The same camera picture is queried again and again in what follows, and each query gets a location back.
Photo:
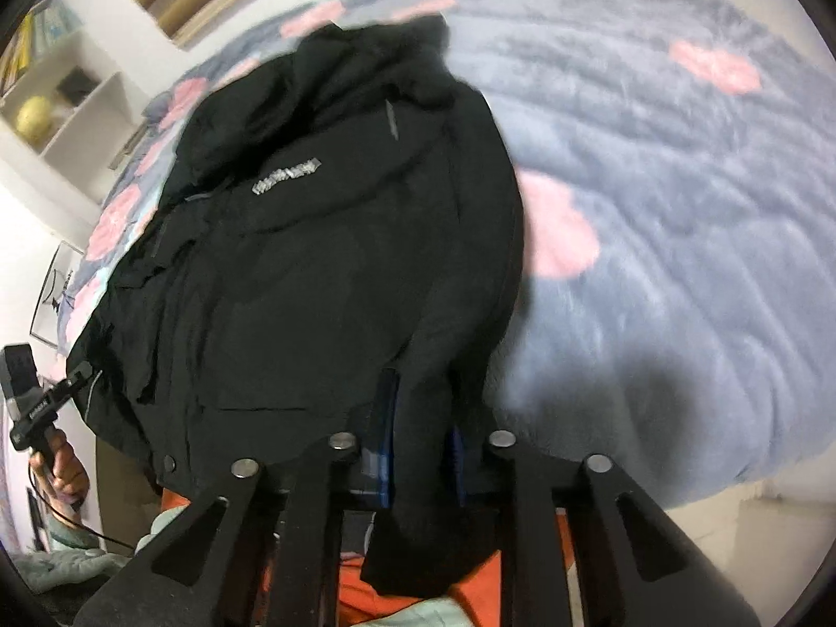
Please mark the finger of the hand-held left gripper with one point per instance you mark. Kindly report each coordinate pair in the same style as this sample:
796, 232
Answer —
79, 375

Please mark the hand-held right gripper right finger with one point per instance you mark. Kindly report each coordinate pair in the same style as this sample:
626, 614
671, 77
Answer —
459, 470

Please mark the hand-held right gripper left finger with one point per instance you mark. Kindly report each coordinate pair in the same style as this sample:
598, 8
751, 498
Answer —
385, 444

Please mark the black hooded jacket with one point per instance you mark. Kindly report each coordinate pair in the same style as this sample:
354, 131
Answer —
326, 241

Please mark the person's left hand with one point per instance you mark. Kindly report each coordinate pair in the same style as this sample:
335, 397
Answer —
65, 470

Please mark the orange clothing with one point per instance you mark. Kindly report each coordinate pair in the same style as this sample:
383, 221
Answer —
392, 594

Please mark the light green clothing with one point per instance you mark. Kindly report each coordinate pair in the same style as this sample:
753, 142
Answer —
85, 562

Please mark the yellow ball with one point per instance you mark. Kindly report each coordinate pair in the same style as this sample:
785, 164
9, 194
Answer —
36, 116

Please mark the white bookshelf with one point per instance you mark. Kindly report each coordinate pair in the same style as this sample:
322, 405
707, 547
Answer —
72, 111

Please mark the grey floral blanket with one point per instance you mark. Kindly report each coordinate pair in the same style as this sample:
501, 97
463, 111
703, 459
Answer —
653, 209

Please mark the row of books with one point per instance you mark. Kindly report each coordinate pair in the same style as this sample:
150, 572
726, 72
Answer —
36, 39

